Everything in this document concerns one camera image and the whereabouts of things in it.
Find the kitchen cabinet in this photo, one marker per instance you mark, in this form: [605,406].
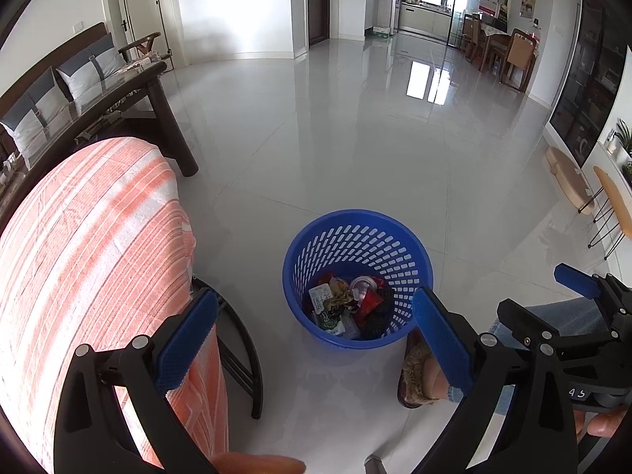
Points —
[424,22]

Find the wall picture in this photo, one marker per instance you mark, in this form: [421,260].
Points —
[527,0]

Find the green yellow snack bag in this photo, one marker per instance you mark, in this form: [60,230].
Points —
[341,290]

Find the wooden dining chair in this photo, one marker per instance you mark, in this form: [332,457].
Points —
[518,59]

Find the red snack wrapper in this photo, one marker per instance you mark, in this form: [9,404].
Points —
[370,303]

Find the dark wooden coffee table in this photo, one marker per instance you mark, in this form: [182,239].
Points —
[168,123]

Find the white green milk carton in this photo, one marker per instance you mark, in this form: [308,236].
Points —
[323,301]

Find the crushed aluminium can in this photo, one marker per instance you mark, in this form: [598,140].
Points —
[365,286]

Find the person's leg in jeans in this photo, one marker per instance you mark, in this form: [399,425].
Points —
[572,318]

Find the black glass cabinet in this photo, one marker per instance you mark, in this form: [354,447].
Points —
[587,84]

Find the grey blue cushion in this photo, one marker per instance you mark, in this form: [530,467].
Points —
[29,113]
[91,69]

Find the light wooden stool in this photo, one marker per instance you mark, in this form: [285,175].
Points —
[568,177]

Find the dark brown door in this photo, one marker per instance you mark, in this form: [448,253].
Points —
[318,5]

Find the floral sofa cover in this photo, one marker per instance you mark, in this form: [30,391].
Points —
[140,65]

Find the wooden dining table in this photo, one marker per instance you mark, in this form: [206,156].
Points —
[496,39]

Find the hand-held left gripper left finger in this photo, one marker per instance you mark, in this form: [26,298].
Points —
[185,340]

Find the blue plastic basket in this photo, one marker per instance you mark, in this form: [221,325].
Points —
[345,227]

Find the glass sliding door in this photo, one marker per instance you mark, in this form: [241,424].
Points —
[476,5]

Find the brown furry slipper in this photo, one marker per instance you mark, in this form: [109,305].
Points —
[410,375]

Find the white door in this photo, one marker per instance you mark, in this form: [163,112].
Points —
[126,5]

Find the round table striped cloth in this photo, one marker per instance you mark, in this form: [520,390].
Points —
[89,256]

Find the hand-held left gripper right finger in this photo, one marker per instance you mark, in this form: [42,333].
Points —
[444,340]

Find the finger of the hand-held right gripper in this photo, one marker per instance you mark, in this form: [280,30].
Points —
[523,318]
[575,279]

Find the dark wooden sofa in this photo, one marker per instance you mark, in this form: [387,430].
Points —
[59,52]

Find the small green potted plant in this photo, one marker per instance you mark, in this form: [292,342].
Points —
[623,140]

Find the person's right hand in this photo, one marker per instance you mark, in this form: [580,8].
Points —
[602,424]

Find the person's left hand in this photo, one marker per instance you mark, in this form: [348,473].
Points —
[261,465]

